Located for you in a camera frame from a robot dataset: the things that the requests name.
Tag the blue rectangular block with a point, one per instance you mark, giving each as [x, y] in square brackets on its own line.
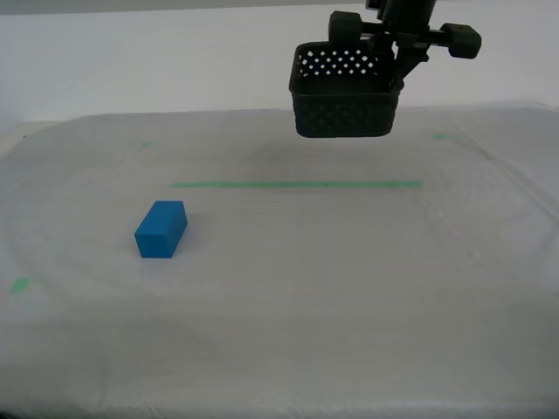
[159, 231]

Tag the long green tape strip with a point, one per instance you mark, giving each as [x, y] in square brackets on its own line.
[262, 184]

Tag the black perforated plastic basket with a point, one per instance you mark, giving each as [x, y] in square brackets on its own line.
[345, 113]

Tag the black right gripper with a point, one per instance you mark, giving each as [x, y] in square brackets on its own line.
[408, 17]

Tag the white table cloth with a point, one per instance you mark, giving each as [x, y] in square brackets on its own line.
[305, 305]

